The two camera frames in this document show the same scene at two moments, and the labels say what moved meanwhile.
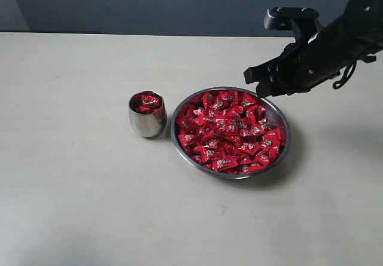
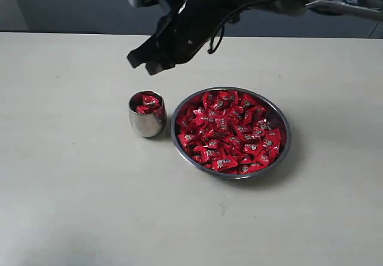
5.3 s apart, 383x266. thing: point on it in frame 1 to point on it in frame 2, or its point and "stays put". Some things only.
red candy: (151, 100) stays put
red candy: (146, 109) stays put
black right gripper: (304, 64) to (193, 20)
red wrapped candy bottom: (222, 164) stays put
